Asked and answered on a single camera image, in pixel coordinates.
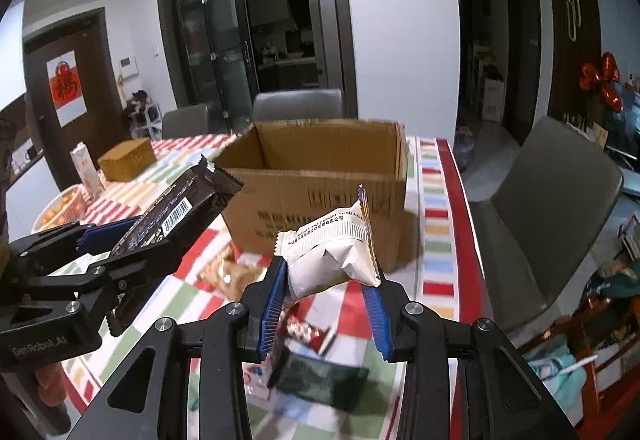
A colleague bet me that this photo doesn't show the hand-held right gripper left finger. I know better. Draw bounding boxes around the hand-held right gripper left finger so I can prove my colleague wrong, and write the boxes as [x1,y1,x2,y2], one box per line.
[65,255,289,440]

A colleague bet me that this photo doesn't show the brown cardboard box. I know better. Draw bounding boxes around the brown cardboard box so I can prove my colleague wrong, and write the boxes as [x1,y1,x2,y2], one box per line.
[212,118,408,271]

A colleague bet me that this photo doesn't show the bowl of oranges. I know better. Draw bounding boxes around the bowl of oranges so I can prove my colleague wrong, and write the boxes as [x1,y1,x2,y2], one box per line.
[31,184,86,233]

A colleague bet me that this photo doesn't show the dark brown snack packet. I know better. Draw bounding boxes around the dark brown snack packet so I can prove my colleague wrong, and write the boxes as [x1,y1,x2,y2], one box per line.
[107,154,245,257]

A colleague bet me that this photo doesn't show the red white door poster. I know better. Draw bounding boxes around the red white door poster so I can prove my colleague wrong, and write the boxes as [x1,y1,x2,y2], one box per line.
[46,51,88,127]

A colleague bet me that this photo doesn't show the brown entrance door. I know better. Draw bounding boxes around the brown entrance door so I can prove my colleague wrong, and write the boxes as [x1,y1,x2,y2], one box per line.
[22,7,131,191]

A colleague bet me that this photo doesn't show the small white shelf unit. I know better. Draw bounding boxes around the small white shelf unit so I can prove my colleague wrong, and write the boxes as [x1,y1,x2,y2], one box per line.
[125,90,163,141]

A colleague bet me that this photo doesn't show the white orange drink carton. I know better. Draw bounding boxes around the white orange drink carton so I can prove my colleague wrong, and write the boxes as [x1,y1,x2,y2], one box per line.
[70,142,106,198]

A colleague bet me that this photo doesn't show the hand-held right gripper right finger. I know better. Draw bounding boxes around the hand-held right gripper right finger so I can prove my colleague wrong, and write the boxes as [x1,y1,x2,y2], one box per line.
[361,271,576,440]

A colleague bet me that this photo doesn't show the red foil balloon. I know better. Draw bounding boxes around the red foil balloon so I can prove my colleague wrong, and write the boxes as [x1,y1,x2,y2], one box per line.
[579,52,626,113]

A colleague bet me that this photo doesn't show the red white snack packet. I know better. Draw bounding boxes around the red white snack packet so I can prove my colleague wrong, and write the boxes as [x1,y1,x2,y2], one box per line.
[285,307,338,356]

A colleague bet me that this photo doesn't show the person's left hand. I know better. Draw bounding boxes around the person's left hand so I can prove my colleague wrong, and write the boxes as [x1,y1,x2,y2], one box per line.
[35,364,66,407]

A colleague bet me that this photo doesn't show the dark wooden double door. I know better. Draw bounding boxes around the dark wooden double door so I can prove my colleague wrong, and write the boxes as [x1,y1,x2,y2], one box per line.
[542,0,606,131]

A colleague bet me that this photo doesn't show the orange clear snack packet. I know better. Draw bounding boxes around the orange clear snack packet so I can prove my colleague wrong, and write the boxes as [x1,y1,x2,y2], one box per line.
[197,245,266,306]

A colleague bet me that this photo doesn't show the dark green snack packet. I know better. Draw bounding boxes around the dark green snack packet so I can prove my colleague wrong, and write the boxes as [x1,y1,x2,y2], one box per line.
[270,350,371,413]

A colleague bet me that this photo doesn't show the glass sliding door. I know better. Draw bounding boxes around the glass sliding door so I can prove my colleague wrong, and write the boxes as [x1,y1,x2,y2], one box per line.
[156,0,358,136]

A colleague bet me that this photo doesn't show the teal cloth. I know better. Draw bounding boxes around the teal cloth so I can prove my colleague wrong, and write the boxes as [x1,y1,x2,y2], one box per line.
[525,350,588,391]

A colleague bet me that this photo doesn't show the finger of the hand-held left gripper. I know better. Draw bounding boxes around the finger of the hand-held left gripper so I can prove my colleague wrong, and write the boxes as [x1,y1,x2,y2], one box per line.
[9,215,145,274]
[20,224,202,338]

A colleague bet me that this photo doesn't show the white storage box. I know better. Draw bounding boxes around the white storage box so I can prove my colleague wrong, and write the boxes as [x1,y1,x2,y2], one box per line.
[481,77,506,121]

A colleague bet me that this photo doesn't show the grey dining chair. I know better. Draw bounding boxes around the grey dining chair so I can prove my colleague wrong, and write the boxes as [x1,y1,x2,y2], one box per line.
[470,116,623,321]
[161,103,210,140]
[252,88,346,123]

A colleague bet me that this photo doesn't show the woven wicker box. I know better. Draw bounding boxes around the woven wicker box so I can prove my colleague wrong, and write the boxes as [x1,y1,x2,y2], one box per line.
[97,137,156,183]

